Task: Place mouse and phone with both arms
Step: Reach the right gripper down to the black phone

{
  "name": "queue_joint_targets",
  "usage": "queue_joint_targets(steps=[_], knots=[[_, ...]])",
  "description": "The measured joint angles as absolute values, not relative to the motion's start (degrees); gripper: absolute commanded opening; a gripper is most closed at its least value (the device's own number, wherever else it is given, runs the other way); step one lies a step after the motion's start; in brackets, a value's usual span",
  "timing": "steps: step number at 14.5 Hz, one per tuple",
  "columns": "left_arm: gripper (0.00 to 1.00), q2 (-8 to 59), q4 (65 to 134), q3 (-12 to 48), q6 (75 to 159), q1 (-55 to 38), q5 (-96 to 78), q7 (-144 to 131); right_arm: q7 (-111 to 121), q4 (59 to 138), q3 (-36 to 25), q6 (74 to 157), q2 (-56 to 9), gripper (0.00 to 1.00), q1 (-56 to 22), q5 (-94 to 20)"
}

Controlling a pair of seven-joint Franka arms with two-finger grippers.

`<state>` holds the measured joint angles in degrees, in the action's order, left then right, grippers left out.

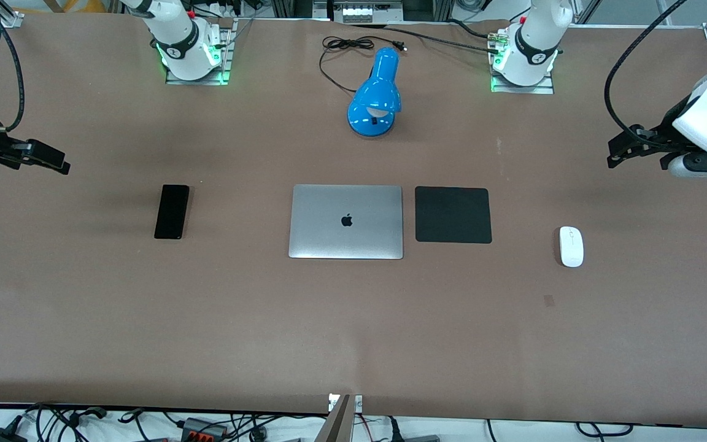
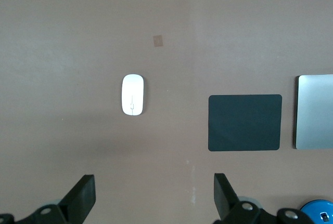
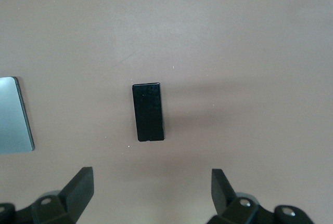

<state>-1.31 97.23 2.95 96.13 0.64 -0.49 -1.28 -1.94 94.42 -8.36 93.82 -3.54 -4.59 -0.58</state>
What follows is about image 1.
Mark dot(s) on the white power strip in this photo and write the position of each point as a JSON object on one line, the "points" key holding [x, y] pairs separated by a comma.
{"points": [[363, 12]]}

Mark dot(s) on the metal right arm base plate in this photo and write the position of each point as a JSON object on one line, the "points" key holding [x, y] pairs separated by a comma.
{"points": [[197, 81]]}

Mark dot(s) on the black mouse pad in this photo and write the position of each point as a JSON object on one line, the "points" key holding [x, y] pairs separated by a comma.
{"points": [[453, 215]]}

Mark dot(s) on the silver closed laptop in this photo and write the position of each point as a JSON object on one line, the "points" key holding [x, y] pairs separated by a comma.
{"points": [[345, 236]]}

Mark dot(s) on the black smartphone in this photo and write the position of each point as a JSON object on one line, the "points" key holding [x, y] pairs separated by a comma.
{"points": [[172, 212]]}

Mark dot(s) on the grey orange terminal block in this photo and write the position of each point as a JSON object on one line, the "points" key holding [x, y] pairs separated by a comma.
{"points": [[203, 426]]}

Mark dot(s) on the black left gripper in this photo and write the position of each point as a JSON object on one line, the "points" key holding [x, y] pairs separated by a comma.
{"points": [[664, 132]]}

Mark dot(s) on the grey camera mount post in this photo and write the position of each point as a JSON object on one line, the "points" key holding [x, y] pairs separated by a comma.
{"points": [[341, 423]]}

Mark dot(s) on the brown table cover sheet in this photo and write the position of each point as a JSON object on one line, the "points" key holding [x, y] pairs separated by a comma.
{"points": [[353, 319]]}

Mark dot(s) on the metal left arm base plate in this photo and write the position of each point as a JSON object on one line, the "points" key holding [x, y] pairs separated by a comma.
{"points": [[522, 89]]}

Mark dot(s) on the white computer mouse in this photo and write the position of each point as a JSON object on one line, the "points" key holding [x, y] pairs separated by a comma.
{"points": [[571, 247]]}

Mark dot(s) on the blue desk lamp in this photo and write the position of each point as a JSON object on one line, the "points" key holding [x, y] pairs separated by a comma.
{"points": [[378, 92]]}

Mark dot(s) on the black power adapter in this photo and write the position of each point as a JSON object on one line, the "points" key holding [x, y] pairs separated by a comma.
{"points": [[3, 436]]}

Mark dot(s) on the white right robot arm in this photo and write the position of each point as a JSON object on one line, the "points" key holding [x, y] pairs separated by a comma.
{"points": [[181, 43]]}

